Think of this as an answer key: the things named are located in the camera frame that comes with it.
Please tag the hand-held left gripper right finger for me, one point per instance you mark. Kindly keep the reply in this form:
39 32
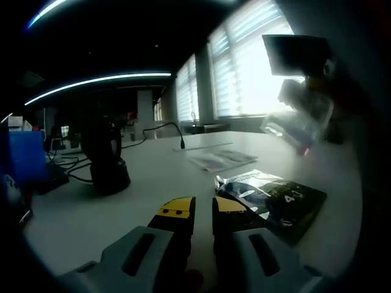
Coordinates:
238 253

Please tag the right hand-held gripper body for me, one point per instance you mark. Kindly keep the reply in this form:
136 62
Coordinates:
345 82

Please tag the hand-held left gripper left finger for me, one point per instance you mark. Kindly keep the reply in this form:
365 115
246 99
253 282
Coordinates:
162 250

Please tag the clear red-label sheet goods packet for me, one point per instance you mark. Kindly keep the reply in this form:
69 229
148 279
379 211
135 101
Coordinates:
299 122

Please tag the dark yellow-edged sheet goods packet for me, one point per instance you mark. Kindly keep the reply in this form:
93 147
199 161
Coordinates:
290 198

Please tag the stack of sheet goods packets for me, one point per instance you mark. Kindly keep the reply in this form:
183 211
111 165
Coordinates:
220 160

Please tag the person's left hand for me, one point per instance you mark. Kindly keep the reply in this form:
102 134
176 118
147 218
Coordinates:
193 280

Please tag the white table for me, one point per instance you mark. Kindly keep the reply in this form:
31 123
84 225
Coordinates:
152 183

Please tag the black round barcode scanner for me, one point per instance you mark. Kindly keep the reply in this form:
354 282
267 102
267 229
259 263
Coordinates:
107 171

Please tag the black flat box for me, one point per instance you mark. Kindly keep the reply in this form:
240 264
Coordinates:
53 180

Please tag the white square pillar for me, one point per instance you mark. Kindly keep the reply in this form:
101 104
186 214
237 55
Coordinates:
145 107

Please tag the white and blue device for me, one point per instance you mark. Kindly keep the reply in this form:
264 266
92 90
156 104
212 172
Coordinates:
9 186

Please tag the blue plastic box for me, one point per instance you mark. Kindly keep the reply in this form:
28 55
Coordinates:
24 155

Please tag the long ceiling light strip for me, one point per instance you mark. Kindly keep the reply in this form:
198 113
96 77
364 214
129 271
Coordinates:
42 13
107 78

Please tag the ceiling air vent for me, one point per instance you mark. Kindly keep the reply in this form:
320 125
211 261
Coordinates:
30 78

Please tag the black wall monitor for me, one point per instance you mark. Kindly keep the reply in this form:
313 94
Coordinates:
296 55

